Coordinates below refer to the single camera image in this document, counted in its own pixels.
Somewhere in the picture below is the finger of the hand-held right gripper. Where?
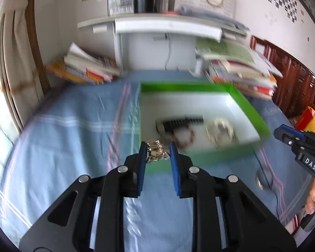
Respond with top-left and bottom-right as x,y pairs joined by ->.
274,129 -> 302,151
277,124 -> 305,141

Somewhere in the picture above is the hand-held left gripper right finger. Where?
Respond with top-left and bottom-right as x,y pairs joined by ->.
169,142 -> 298,252

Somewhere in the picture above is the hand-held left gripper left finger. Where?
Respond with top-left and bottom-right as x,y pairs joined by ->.
18,141 -> 147,252

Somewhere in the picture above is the gold rhinestone brooch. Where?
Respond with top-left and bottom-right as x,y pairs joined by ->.
146,139 -> 171,164

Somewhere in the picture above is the wooden bead bracelet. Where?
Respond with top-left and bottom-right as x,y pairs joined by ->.
171,125 -> 196,148

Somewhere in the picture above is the black wristwatch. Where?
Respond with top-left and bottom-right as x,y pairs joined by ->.
156,114 -> 205,135

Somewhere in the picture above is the shiny green cardboard box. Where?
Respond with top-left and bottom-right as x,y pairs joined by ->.
140,82 -> 272,175

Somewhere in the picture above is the cream white wristwatch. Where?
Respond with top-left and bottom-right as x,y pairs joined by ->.
206,118 -> 238,145

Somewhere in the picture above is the person's right hand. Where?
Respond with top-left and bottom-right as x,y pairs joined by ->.
304,181 -> 315,215

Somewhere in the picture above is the yellow and red box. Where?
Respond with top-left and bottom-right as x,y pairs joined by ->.
295,106 -> 315,137

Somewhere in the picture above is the brown wooden headboard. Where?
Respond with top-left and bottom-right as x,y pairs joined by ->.
251,35 -> 315,126

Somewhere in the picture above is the blue striped bedsheet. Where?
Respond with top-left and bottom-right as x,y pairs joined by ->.
0,71 -> 315,252

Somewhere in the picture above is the large stack of books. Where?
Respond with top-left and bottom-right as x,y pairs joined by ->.
196,37 -> 283,100

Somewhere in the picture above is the small stack of books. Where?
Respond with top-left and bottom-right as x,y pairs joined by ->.
46,42 -> 121,86

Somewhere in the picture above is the white desk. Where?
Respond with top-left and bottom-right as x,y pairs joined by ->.
77,13 -> 250,77

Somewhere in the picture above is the beige curtain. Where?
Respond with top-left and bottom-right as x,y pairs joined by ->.
0,0 -> 51,130

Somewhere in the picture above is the white hanging cable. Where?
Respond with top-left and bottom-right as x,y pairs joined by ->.
164,33 -> 179,70

